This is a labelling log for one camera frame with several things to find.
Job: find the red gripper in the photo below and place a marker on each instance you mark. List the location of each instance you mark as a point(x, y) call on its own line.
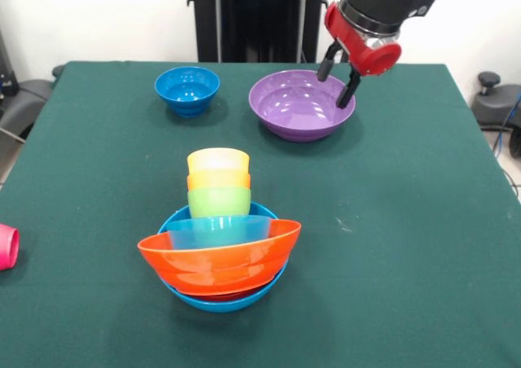
point(366, 56)

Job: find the yellow plastic cup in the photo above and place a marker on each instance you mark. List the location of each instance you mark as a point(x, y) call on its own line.
point(217, 160)

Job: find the orange plastic cup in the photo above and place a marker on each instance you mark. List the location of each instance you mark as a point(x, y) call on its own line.
point(217, 180)

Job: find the green plastic cup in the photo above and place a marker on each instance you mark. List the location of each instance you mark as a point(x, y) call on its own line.
point(220, 203)

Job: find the small light blue bowl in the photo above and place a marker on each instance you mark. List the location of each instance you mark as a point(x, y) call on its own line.
point(220, 233)

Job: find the wide orange-red bowl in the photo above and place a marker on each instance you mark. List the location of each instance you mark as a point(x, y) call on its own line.
point(220, 270)

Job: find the small orange-red bowl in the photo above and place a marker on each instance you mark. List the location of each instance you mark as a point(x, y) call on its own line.
point(224, 297)

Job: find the large light blue bowl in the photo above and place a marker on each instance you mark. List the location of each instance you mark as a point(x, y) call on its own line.
point(220, 306)

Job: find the pink plastic cup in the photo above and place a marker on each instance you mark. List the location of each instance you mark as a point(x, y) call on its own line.
point(8, 248)

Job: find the purple plastic bowl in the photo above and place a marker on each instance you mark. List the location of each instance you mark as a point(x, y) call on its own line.
point(293, 111)

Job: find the small dark blue bowl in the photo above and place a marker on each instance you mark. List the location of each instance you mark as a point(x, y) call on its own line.
point(187, 91)

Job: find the dark green tablecloth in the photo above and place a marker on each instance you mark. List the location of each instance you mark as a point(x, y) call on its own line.
point(81, 282)

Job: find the black equipment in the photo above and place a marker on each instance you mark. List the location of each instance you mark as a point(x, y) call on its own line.
point(6, 67)

